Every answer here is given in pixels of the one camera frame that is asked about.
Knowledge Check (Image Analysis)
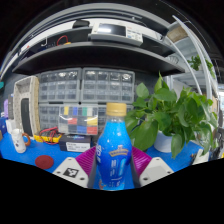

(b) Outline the white mug, orange handle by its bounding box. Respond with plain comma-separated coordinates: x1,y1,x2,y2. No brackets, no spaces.
10,128,32,154

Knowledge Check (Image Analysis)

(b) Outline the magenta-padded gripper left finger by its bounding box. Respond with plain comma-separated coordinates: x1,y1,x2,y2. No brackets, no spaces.
52,145,101,190

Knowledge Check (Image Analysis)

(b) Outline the dark grey shelf unit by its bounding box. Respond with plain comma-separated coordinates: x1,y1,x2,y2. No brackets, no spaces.
0,18,188,78

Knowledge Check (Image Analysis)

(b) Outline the white charger block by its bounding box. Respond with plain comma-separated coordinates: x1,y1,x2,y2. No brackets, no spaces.
192,148,211,165

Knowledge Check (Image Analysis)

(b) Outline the white shelf unit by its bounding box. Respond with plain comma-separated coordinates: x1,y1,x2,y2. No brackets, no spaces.
166,14,224,111

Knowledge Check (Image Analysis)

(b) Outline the clear box of coloured parts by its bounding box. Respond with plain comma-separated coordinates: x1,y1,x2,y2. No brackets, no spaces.
58,104,100,136

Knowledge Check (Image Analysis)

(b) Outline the black box with white label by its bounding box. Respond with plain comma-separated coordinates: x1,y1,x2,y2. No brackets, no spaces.
58,133,93,154

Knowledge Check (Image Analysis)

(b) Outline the beige dotted storage tray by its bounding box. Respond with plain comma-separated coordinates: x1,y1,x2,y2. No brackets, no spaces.
13,75,40,137

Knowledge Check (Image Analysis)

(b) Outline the blue drink bottle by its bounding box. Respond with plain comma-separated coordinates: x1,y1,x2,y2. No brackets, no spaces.
95,102,134,192

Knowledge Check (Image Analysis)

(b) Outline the black rectangular case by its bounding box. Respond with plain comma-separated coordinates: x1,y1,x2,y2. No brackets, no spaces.
20,97,34,136

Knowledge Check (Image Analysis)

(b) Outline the flat round red coaster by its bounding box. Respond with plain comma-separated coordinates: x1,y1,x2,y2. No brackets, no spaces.
34,154,55,170

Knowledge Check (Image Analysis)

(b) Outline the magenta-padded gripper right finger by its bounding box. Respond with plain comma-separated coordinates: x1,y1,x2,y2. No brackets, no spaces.
129,145,175,188

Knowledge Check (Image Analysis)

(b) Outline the yellow multimeter with red leads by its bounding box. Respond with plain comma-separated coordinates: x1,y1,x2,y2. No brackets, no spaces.
33,126,63,146

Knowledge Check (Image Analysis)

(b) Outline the green plant in white pot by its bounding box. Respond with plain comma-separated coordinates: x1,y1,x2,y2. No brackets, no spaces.
124,71,216,160

